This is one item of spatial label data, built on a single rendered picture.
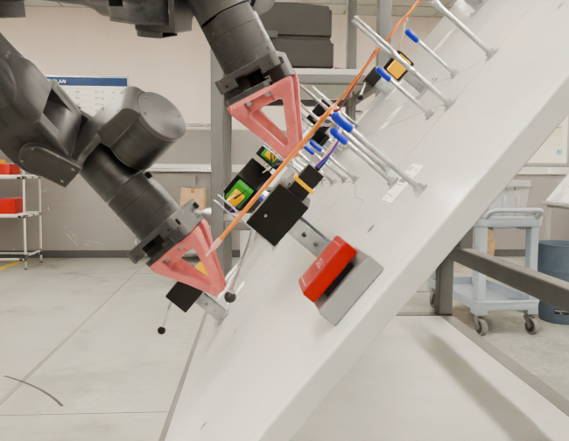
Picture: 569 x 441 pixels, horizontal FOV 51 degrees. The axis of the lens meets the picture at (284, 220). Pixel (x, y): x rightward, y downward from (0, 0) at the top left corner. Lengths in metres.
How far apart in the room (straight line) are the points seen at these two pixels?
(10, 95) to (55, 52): 8.05
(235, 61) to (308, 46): 1.15
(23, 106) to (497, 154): 0.41
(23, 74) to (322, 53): 1.23
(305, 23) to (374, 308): 1.41
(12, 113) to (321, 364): 0.36
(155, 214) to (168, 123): 0.10
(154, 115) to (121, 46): 7.86
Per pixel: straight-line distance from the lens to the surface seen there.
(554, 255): 5.08
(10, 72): 0.60
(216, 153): 1.62
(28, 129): 0.61
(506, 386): 1.17
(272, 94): 0.57
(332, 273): 0.43
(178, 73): 8.29
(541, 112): 0.43
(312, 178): 0.62
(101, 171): 0.65
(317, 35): 1.75
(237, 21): 0.60
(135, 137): 0.60
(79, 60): 8.54
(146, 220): 0.64
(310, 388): 0.42
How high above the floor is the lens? 1.18
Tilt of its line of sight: 5 degrees down
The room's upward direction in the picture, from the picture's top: straight up
